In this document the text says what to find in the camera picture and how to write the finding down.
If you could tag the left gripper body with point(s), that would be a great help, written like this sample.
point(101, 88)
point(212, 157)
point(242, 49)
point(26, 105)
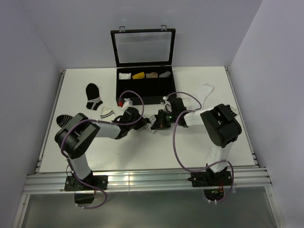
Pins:
point(131, 126)

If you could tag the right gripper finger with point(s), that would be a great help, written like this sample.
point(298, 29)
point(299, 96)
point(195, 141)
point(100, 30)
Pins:
point(154, 129)
point(155, 119)

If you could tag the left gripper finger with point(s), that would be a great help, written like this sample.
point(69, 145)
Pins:
point(145, 121)
point(138, 126)

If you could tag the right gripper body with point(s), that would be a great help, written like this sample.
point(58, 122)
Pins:
point(167, 117)

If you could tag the white sock with black lines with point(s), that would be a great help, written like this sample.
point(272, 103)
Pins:
point(148, 127)

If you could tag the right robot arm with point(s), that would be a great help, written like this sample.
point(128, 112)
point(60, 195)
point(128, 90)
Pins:
point(223, 130)

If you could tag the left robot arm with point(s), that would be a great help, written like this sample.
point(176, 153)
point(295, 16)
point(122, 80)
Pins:
point(77, 134)

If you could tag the cream sock with black stripes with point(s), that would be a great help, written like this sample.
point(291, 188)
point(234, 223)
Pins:
point(107, 114)

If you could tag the black sock with white stripes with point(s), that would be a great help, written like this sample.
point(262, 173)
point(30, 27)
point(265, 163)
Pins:
point(93, 97)

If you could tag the tan rolled sock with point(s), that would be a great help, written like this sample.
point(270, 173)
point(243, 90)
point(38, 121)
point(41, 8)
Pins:
point(152, 75)

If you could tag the grey rolled sock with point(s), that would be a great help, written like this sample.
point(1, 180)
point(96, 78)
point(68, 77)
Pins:
point(165, 74)

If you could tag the white rolled sock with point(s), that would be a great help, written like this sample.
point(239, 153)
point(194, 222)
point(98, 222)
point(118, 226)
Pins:
point(124, 76)

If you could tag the yellow rolled sock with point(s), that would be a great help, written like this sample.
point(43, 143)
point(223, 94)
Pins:
point(140, 75)

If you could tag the black storage box with lid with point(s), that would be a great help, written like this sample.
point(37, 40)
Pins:
point(144, 50)

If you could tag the long white sock striped cuff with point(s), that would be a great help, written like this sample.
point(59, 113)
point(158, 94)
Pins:
point(201, 94)

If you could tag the black sock white vertical stripes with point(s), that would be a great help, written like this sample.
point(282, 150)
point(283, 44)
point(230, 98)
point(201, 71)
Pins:
point(232, 110)

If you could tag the black white horizontal striped sock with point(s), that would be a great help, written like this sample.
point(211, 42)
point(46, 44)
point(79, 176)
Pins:
point(63, 119)

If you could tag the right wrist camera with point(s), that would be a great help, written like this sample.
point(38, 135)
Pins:
point(166, 104)

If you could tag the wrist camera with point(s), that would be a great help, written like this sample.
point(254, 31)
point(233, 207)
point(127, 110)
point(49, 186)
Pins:
point(166, 104)
point(127, 103)

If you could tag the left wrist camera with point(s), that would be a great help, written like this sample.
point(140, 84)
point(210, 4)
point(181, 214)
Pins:
point(127, 103)

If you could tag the aluminium frame rail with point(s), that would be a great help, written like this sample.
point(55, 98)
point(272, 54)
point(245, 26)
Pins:
point(157, 180)

